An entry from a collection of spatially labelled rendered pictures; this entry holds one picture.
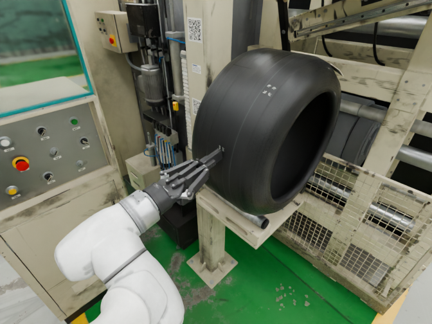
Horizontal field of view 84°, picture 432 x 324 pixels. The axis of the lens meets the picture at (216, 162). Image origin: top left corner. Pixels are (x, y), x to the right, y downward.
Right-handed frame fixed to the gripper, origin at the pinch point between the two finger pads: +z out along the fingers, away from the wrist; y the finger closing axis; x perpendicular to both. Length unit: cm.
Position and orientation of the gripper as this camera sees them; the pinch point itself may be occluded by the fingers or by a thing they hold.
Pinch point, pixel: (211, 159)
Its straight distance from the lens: 67.5
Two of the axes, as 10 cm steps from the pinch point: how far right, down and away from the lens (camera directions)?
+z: 7.1, -5.2, 4.8
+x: 1.0, 7.4, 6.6
